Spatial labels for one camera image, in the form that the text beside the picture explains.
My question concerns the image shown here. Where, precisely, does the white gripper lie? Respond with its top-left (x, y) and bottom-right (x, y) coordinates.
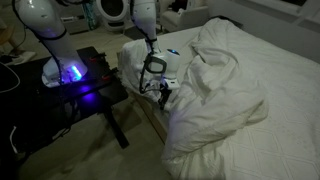
top-left (158, 77), bottom-right (180, 110)

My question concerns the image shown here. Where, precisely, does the white bed sheet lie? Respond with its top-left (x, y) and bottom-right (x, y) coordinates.
top-left (118, 26), bottom-right (204, 108)

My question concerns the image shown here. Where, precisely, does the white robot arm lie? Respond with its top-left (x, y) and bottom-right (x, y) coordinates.
top-left (11, 0), bottom-right (180, 107)

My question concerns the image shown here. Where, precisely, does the white duvet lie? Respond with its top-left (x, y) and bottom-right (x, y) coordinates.
top-left (162, 18), bottom-right (269, 180)

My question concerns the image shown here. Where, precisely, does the black table clamp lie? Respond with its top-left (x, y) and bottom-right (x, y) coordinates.
top-left (89, 53), bottom-right (118, 81)

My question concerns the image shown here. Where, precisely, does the white armchair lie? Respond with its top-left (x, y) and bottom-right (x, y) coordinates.
top-left (159, 0), bottom-right (209, 32)

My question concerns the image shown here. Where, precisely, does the white round appliance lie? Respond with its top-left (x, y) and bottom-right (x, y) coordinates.
top-left (96, 0), bottom-right (129, 31)

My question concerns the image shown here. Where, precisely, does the white quilted mattress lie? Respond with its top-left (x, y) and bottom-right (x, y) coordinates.
top-left (139, 23), bottom-right (320, 180)

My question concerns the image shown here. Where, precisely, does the black robot table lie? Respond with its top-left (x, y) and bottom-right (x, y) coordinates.
top-left (0, 47), bottom-right (129, 154)

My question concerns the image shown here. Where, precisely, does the wooden bed frame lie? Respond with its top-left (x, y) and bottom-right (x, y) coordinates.
top-left (134, 94), bottom-right (167, 143)

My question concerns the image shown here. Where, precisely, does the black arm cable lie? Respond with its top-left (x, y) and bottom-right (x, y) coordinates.
top-left (129, 0), bottom-right (168, 95)

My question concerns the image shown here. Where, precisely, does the white cable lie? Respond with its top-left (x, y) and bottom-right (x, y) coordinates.
top-left (0, 61), bottom-right (22, 95)

